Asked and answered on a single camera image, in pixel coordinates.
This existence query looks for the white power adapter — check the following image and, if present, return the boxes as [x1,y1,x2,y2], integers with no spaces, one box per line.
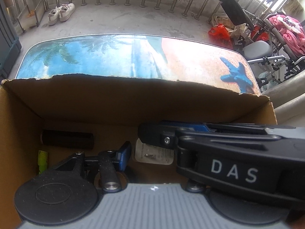
[134,139,174,165]

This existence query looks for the black cylinder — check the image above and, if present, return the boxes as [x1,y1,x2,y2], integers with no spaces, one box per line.
[40,130,95,150]

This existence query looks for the cardboard box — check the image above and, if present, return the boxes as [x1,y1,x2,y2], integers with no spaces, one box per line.
[1,74,277,228]

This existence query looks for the green tube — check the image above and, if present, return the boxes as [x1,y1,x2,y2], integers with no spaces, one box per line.
[37,150,48,174]

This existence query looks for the wheelchair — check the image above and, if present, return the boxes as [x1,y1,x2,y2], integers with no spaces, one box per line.
[219,0,304,87]

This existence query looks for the red plastic bag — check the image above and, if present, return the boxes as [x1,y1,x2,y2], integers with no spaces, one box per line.
[208,23,230,41]

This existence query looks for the pink cloth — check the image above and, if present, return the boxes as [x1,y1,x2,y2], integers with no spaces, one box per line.
[268,15,304,57]

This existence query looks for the dark grey cabinet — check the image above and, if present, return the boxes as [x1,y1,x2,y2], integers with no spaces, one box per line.
[0,0,22,80]

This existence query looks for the pair of white shoes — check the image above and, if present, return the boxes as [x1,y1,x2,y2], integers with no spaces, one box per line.
[48,3,75,26]

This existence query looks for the metal rack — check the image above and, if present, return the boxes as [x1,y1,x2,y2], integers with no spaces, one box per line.
[17,0,46,33]

